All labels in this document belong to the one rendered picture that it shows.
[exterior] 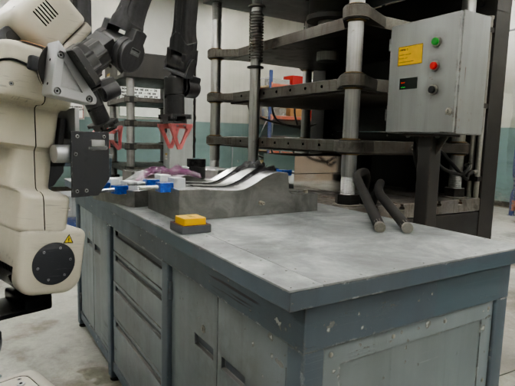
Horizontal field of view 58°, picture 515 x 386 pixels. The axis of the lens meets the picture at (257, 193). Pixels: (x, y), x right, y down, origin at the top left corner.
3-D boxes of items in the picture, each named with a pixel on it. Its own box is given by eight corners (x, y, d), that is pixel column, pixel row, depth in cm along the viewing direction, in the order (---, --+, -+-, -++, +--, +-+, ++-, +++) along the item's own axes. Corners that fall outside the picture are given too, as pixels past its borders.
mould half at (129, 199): (134, 207, 153) (134, 174, 152) (93, 199, 170) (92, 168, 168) (237, 195, 191) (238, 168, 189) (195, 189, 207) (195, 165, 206)
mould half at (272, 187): (178, 221, 130) (178, 174, 129) (148, 208, 152) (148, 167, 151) (317, 210, 157) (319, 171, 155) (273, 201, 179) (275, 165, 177)
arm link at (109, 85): (67, 73, 148) (80, 72, 142) (96, 62, 155) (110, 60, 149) (83, 109, 153) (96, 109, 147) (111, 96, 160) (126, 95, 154)
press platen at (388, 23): (359, 51, 167) (362, -4, 165) (204, 82, 276) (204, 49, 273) (492, 73, 210) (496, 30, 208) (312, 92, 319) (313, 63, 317)
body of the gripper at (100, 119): (103, 122, 159) (95, 103, 156) (120, 122, 153) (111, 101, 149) (88, 130, 155) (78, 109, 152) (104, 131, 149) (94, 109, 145)
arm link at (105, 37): (80, 40, 103) (98, 48, 101) (113, 19, 108) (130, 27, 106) (92, 74, 110) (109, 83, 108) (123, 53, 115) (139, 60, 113)
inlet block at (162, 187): (142, 198, 130) (142, 179, 129) (136, 196, 134) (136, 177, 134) (185, 196, 137) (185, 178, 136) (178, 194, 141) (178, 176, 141)
